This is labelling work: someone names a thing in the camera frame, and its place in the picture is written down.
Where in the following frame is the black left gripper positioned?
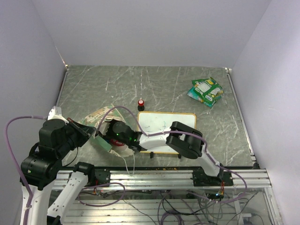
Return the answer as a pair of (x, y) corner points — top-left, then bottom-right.
(57, 116), (97, 157)

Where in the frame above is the green printed paper bag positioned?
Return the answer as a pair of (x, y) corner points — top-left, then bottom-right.
(77, 105), (136, 176)

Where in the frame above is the teal snack packet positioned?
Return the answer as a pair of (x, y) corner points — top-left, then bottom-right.
(187, 87), (217, 108)

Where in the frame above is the green box snack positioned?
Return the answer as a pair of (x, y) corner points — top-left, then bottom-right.
(192, 77), (224, 99)

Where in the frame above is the yellow green snack packet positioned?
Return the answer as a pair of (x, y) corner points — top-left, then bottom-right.
(204, 93), (221, 102)

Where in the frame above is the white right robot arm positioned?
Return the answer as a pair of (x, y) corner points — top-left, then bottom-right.
(98, 121), (224, 186)

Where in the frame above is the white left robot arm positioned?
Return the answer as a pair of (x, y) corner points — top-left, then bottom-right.
(21, 107), (97, 225)

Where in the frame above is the red snack packet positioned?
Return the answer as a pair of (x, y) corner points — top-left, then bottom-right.
(110, 139), (125, 146)

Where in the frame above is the yellow-framed small whiteboard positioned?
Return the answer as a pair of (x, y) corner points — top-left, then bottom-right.
(137, 111), (197, 159)

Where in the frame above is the aluminium rail frame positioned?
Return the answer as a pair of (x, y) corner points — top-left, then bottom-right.
(64, 167), (283, 225)

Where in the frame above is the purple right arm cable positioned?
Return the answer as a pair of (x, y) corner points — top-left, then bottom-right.
(97, 105), (248, 207)

